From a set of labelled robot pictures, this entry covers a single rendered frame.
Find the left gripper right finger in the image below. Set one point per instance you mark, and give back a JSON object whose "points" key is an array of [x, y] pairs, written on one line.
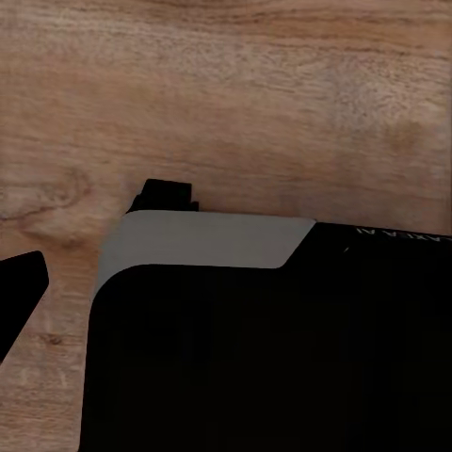
{"points": [[437, 280]]}

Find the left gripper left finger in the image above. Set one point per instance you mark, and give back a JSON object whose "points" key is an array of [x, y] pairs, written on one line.
{"points": [[23, 281]]}

